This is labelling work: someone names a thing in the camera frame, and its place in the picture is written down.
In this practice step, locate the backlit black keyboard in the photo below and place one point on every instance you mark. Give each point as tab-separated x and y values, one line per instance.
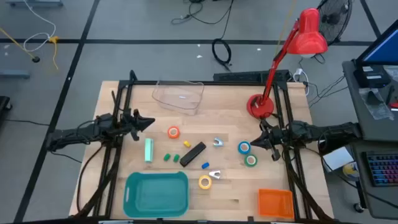
384	169

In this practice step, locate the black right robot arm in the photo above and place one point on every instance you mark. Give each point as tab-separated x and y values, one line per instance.
320	132

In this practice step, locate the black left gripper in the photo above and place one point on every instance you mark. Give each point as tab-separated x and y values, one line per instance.
130	123

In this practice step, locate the small green staple box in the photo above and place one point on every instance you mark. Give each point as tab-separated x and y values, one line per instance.
176	158
167	157

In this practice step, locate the white paper sheet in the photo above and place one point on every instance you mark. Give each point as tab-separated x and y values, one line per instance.
337	158

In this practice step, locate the small yellow staple box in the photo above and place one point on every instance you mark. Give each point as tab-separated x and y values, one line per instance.
187	143

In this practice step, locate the yellow tape roll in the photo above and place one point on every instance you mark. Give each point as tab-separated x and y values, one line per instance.
200	182

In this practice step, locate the black power strip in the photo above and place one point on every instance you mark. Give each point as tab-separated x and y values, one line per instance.
242	76

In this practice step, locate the small blue staple box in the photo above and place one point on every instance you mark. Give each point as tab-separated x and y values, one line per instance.
205	165

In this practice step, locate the white power adapter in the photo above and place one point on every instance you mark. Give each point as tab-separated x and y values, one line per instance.
299	72

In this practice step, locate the black box device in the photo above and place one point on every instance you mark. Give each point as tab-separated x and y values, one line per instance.
371	77

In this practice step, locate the orange tape roll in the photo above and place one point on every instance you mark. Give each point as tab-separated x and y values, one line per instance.
168	132

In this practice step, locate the mint green stapler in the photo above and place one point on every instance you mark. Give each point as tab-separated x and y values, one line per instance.
149	151

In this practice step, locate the blue tape roll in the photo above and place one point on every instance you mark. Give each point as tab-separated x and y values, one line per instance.
239	147

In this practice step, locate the computer monitor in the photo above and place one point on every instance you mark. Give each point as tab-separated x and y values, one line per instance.
384	49

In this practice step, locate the yellow rod with black foot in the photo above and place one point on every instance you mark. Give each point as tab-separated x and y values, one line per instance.
36	59

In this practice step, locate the yellow and blue round object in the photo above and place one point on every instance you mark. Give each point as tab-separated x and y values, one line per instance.
351	171

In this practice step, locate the teal plastic bin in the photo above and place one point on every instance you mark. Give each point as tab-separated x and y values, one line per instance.
155	196

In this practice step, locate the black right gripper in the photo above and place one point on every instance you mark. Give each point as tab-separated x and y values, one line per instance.
275	137

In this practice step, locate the clear plastic container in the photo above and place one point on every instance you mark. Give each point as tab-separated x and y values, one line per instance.
178	98

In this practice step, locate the black aluminium table frame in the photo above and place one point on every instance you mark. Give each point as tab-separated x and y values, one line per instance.
140	82

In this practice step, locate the red desk lamp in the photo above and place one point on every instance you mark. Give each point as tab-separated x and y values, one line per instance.
308	34

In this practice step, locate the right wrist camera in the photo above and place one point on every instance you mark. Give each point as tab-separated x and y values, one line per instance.
275	154

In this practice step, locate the clear plastic bag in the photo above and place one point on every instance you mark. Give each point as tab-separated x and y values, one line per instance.
376	105

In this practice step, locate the orange plastic tray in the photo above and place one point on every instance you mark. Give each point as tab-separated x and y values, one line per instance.
276	203

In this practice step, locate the black stapler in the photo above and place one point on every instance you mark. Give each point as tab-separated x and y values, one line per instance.
192	154

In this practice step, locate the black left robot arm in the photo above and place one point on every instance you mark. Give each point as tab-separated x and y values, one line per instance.
81	132

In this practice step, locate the grey equipment desk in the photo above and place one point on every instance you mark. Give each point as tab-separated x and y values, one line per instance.
367	130

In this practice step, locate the black floor fan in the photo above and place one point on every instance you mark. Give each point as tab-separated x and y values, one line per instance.
334	18

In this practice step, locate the grey metal table foot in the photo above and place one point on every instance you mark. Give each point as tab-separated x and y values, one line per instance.
14	74

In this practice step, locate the green tape roll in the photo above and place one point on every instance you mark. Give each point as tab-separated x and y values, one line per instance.
246	160

